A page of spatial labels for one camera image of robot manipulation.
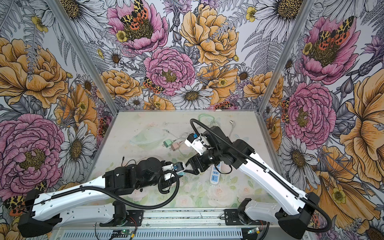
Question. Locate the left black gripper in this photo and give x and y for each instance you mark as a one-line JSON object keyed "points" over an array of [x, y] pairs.
{"points": [[165, 163]]}

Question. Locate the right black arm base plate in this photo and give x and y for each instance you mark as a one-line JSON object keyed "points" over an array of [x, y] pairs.
{"points": [[233, 218]]}

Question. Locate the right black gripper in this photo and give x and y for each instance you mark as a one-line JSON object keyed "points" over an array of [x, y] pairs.
{"points": [[192, 161]]}

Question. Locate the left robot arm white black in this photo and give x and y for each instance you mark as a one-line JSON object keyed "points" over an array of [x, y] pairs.
{"points": [[99, 200]]}

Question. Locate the pink charger adapter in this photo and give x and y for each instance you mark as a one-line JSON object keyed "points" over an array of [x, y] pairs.
{"points": [[175, 146]]}

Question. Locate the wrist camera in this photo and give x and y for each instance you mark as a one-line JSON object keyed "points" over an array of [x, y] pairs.
{"points": [[198, 143], [168, 171]]}

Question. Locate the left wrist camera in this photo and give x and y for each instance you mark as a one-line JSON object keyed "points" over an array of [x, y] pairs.
{"points": [[168, 171]]}

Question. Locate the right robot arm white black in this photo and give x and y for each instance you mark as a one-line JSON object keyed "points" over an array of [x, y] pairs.
{"points": [[298, 211]]}

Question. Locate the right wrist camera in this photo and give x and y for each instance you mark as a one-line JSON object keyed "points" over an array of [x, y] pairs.
{"points": [[198, 143]]}

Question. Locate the white blue power strip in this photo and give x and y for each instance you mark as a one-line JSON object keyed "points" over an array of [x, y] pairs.
{"points": [[215, 174]]}

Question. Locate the green charger adapter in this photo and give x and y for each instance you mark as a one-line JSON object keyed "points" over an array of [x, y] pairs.
{"points": [[167, 143]]}

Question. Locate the aluminium front rail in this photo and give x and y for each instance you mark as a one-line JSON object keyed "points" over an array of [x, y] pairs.
{"points": [[166, 218]]}

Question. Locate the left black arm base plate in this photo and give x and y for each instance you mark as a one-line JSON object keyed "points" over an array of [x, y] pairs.
{"points": [[131, 218]]}

